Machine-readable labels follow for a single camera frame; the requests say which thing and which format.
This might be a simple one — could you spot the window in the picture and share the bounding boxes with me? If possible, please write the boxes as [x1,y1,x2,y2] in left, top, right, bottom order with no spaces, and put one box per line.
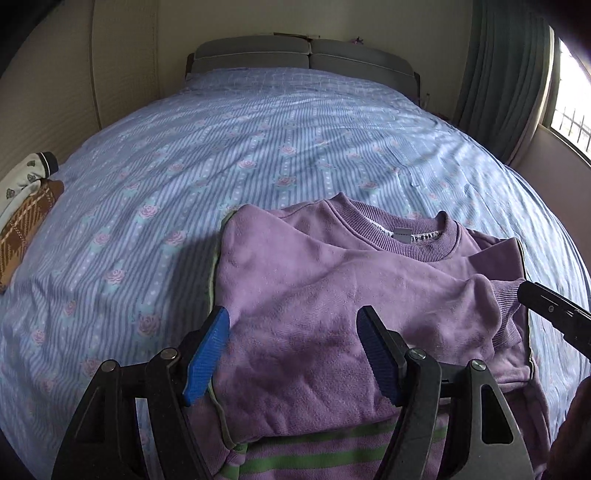
[540,37,591,165]

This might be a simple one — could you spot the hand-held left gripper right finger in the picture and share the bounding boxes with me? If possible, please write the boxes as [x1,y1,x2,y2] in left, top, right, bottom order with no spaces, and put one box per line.
[356,305,536,480]

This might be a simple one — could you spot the grey padded headboard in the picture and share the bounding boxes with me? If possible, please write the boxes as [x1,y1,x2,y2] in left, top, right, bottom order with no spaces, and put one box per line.
[185,36,422,106]

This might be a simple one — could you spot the blue floral striped bedsheet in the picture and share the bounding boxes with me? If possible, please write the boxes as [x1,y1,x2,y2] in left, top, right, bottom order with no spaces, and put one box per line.
[0,66,588,472]

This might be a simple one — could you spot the purple sweatshirt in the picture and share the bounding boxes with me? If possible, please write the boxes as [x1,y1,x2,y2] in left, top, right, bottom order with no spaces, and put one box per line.
[187,193,552,480]

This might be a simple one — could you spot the brown plaid garment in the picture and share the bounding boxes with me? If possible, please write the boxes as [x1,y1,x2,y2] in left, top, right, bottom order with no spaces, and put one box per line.
[0,179,65,294]

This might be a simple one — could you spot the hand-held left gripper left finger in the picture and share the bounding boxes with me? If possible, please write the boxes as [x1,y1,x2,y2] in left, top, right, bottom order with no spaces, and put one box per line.
[51,305,230,480]

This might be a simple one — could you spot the beige wardrobe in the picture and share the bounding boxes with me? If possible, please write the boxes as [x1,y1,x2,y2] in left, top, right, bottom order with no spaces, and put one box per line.
[0,0,160,174]

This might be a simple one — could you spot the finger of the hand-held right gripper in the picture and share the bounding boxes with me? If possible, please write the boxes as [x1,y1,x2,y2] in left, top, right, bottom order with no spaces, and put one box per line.
[517,280,591,361]

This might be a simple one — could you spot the teal curtain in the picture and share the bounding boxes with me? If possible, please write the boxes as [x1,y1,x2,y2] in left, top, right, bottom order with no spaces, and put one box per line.
[457,0,555,166]

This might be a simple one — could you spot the white patterned garment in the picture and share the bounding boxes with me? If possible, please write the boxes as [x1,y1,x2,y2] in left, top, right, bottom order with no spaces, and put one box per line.
[0,151,60,219]

